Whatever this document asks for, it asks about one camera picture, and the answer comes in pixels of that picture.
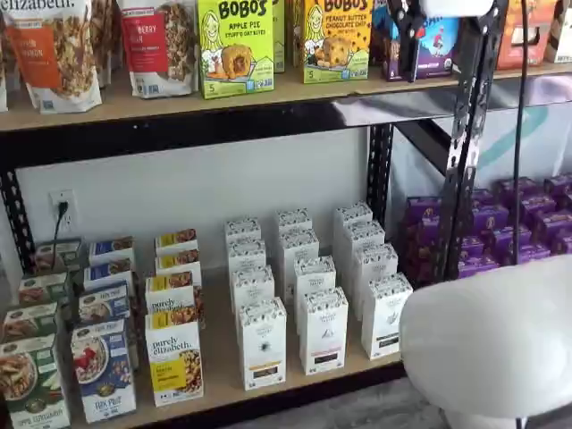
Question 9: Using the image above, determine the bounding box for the blue flax cereal box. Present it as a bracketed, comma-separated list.
[83, 257, 136, 292]
[71, 318, 138, 425]
[88, 236, 136, 268]
[77, 281, 132, 326]

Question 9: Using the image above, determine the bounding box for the tan upper shelf board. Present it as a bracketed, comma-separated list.
[0, 61, 572, 133]

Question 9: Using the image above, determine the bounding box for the blue brownie snack bar box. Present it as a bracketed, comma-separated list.
[370, 0, 391, 72]

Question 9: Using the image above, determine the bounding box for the green Bobo's apple pie box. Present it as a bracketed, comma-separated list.
[197, 0, 275, 100]
[272, 0, 288, 75]

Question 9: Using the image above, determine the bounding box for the green cereal box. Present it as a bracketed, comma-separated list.
[1, 302, 60, 346]
[0, 333, 72, 429]
[17, 273, 72, 310]
[34, 238, 85, 277]

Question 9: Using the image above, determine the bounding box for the purely elizabeth yellow white box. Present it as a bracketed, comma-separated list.
[155, 248, 203, 288]
[144, 305, 205, 408]
[144, 271, 198, 315]
[154, 228, 199, 259]

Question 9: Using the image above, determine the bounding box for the orange snack box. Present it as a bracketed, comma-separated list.
[494, 0, 560, 72]

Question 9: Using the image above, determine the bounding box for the white box yellow strip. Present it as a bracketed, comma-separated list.
[231, 265, 276, 315]
[226, 238, 268, 281]
[223, 216, 263, 247]
[236, 298, 288, 392]

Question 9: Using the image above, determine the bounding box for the white box pink strip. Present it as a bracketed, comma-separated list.
[275, 207, 315, 238]
[278, 228, 321, 306]
[292, 255, 338, 310]
[298, 286, 350, 376]

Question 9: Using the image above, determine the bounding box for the clear granola bag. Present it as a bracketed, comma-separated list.
[88, 0, 123, 88]

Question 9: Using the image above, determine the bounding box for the purple blue snack bar box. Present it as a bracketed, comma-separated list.
[383, 0, 462, 83]

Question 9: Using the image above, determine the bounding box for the tan shelf board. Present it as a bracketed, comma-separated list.
[0, 61, 572, 133]
[66, 240, 406, 429]

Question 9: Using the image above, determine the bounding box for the tan lower shelf board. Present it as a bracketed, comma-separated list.
[66, 240, 406, 429]

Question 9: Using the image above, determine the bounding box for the white box grey strip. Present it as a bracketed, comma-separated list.
[352, 242, 400, 294]
[360, 272, 415, 361]
[342, 220, 387, 270]
[332, 201, 374, 245]

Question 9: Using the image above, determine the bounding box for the red label granola bag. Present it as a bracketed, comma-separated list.
[119, 0, 199, 100]

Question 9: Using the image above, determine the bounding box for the orange label granola bag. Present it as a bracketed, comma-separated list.
[2, 0, 105, 114]

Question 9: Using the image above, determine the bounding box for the white wall outlet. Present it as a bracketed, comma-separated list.
[47, 189, 79, 234]

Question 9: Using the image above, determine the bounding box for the thin black cable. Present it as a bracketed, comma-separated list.
[511, 0, 532, 429]

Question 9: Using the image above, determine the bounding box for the black plug with cable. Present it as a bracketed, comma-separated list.
[53, 200, 70, 246]

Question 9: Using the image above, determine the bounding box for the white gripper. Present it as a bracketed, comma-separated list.
[386, 0, 495, 84]

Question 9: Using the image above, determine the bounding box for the white granola bag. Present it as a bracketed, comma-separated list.
[0, 8, 10, 114]

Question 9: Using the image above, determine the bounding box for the yellow Bobo's peanut butter box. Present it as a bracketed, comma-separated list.
[290, 0, 307, 69]
[303, 0, 373, 85]

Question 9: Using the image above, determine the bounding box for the white brown snack box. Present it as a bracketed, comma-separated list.
[546, 0, 572, 64]

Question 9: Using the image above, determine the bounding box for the black metal shelf frame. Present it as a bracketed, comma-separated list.
[0, 0, 572, 403]

